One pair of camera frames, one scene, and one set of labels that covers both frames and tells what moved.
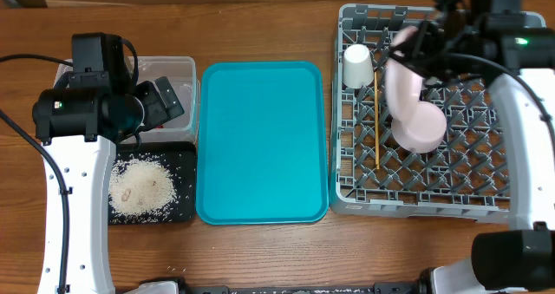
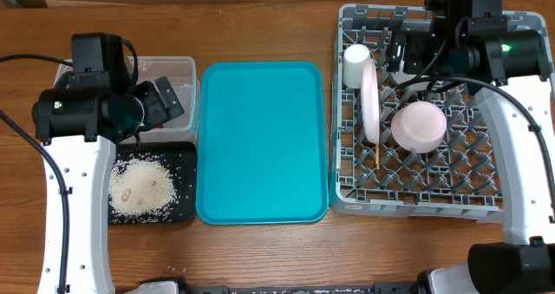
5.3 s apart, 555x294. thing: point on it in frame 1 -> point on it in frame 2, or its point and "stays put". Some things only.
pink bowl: [423, 132] stays put
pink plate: [403, 81] -> [370, 100]
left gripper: [159, 112] stays put
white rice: [142, 187] stays put
